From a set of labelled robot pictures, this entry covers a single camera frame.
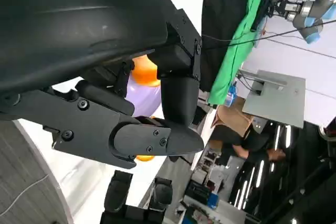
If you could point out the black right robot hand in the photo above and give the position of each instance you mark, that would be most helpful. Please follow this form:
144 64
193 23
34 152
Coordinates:
118 192

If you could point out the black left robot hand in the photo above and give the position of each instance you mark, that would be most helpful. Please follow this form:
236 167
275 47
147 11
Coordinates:
78 24

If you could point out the orange white toy bread roll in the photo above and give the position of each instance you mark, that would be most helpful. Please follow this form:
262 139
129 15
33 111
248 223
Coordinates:
145 73
144 158

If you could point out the lilac plate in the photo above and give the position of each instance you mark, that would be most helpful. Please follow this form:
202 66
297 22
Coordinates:
143 99

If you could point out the brown cardboard box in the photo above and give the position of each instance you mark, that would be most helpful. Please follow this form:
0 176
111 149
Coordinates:
233 116

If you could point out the person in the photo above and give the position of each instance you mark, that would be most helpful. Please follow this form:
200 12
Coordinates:
252 145

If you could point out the black hanging curtain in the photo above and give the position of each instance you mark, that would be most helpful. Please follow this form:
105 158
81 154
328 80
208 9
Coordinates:
223 6

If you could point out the blue water bottle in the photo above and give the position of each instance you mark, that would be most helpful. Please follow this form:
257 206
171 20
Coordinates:
231 95

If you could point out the green hanging cloth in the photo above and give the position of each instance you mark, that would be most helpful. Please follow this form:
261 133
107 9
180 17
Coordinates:
236 40

